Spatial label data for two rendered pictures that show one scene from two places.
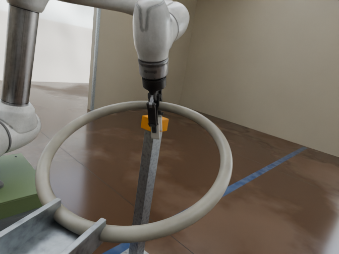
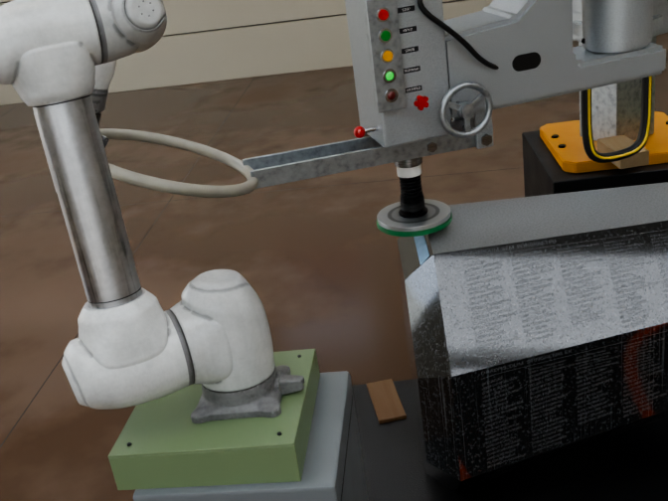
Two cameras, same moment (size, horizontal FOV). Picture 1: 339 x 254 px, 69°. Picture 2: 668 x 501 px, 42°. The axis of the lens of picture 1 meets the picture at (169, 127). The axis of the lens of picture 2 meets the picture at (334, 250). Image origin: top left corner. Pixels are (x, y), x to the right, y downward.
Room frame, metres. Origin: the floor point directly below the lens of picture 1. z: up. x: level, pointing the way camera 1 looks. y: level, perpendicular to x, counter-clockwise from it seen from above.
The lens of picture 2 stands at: (1.45, 2.11, 1.86)
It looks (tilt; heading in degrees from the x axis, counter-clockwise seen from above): 24 degrees down; 237
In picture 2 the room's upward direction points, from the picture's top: 8 degrees counter-clockwise
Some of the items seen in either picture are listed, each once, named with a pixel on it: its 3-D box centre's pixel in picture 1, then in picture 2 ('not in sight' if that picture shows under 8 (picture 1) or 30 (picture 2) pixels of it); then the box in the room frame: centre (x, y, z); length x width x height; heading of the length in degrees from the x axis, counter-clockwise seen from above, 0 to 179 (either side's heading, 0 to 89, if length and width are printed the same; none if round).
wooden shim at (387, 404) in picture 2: not in sight; (386, 400); (-0.10, -0.07, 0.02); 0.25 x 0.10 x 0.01; 62
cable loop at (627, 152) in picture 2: not in sight; (616, 109); (-0.63, 0.54, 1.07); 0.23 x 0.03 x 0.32; 159
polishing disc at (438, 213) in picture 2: not in sight; (414, 214); (-0.01, 0.30, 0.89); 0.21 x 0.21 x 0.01
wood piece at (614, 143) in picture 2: not in sight; (622, 151); (-0.95, 0.31, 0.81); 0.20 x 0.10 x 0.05; 61
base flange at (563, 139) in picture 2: not in sight; (616, 139); (-1.15, 0.14, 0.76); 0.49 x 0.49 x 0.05; 53
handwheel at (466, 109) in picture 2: not in sight; (460, 106); (-0.08, 0.46, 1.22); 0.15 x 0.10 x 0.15; 159
